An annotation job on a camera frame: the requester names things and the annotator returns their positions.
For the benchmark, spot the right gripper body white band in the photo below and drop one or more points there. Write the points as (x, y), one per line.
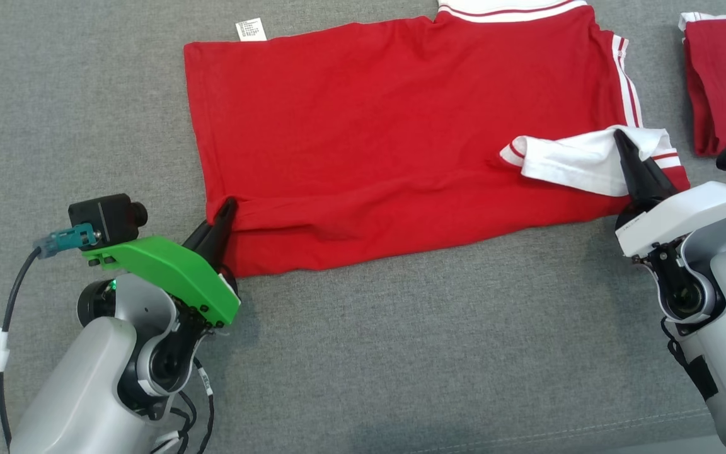
(684, 214)

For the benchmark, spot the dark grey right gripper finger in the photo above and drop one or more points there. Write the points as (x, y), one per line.
(659, 183)
(634, 173)

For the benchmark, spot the red jersey white trim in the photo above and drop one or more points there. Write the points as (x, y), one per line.
(369, 126)

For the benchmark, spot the grey fabric sofa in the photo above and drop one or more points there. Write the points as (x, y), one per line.
(401, 353)

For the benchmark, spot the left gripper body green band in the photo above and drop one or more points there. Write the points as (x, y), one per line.
(167, 271)

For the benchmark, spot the teal left camera connector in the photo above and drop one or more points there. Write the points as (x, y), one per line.
(67, 239)

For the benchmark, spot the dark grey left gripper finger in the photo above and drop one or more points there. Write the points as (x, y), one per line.
(200, 236)
(223, 233)

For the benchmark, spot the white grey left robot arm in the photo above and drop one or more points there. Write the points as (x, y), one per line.
(86, 378)

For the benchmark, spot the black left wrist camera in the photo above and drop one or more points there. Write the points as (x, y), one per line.
(101, 217)

